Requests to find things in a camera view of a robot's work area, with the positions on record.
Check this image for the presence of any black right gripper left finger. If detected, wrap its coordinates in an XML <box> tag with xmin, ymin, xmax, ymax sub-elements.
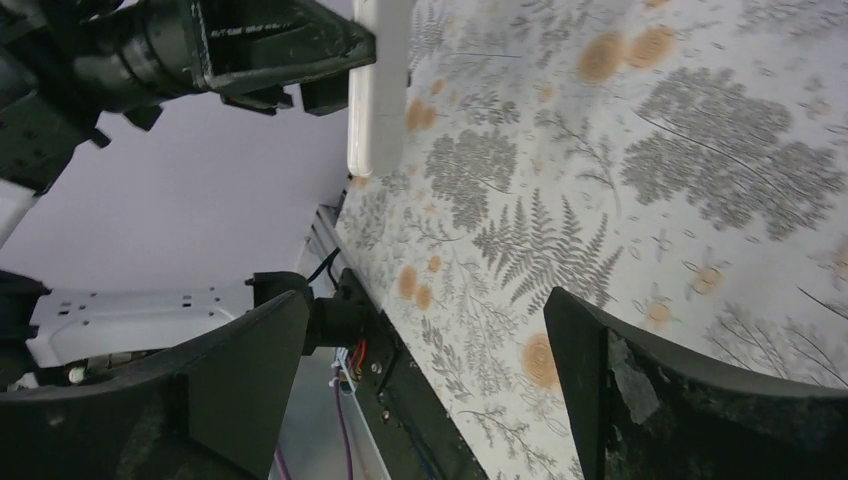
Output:
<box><xmin>1</xmin><ymin>292</ymin><xmax>310</xmax><ymax>479</ymax></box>

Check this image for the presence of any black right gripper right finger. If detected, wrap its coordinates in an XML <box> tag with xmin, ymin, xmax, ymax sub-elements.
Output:
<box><xmin>544</xmin><ymin>287</ymin><xmax>847</xmax><ymax>479</ymax></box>

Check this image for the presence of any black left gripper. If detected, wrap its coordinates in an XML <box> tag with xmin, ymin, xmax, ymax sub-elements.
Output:
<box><xmin>1</xmin><ymin>0</ymin><xmax>376</xmax><ymax>193</ymax></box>

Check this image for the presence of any white air conditioner remote control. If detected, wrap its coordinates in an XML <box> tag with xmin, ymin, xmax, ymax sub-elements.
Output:
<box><xmin>347</xmin><ymin>0</ymin><xmax>415</xmax><ymax>177</ymax></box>

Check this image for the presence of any floral patterned table mat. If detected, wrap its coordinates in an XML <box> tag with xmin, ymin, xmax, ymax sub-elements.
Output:
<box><xmin>338</xmin><ymin>1</ymin><xmax>847</xmax><ymax>479</ymax></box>

